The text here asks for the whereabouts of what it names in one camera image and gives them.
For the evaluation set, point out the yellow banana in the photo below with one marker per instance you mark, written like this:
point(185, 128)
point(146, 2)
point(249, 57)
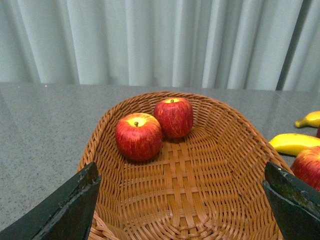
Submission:
point(293, 143)
point(312, 119)

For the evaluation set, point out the red apple back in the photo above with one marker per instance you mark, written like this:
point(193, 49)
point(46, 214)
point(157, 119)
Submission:
point(175, 116)

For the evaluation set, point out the white pleated curtain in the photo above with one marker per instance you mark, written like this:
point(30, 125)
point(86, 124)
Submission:
point(222, 44)

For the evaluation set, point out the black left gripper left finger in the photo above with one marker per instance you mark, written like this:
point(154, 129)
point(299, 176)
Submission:
point(66, 214)

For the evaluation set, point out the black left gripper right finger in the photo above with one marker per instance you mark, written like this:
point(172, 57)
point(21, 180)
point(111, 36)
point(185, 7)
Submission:
point(294, 204)

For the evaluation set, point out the red yellow apple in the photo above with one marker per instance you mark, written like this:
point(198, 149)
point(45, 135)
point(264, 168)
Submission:
point(306, 166)

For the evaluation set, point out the red apple front left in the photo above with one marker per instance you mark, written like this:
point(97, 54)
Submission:
point(138, 136)

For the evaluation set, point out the yellow banana far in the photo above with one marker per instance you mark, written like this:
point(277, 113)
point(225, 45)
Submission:
point(312, 119)

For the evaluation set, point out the yellow banana near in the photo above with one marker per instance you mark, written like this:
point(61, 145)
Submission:
point(293, 143)

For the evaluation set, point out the brown wicker basket left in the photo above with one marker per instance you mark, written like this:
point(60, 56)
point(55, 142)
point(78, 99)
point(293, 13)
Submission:
point(204, 186)

